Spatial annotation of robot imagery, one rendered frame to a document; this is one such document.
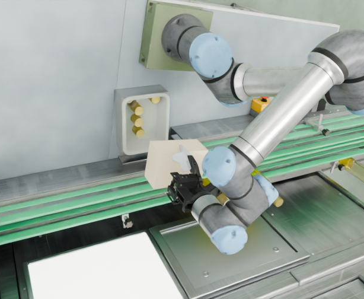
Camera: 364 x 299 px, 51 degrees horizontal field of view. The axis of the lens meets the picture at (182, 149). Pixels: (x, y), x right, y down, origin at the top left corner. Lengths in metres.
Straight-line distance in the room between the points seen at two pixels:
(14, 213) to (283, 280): 0.87
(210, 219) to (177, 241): 0.49
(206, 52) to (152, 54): 0.24
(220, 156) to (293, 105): 0.19
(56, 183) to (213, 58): 0.67
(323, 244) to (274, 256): 0.24
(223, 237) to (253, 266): 0.48
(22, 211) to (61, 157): 0.25
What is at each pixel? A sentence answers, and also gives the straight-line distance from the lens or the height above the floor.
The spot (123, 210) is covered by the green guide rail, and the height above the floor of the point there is 0.96.
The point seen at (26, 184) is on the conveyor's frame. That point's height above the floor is 0.82.
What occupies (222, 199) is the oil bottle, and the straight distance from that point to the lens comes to 1.36.
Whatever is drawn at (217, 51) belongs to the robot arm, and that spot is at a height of 1.06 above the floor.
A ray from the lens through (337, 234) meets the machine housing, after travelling 1.64.
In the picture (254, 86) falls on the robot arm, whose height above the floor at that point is 1.13.
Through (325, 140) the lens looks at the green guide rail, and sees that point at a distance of 1.80.
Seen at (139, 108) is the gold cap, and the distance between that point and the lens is 1.35.
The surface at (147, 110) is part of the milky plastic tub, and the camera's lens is 1.42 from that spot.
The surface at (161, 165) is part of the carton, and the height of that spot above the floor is 1.13.
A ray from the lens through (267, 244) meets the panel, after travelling 1.44.
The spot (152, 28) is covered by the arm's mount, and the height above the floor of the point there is 0.82.
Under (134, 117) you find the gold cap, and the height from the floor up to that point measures 0.80.
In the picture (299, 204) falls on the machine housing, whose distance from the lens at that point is 1.73.
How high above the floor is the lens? 1.97
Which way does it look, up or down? 50 degrees down
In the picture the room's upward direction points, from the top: 137 degrees clockwise
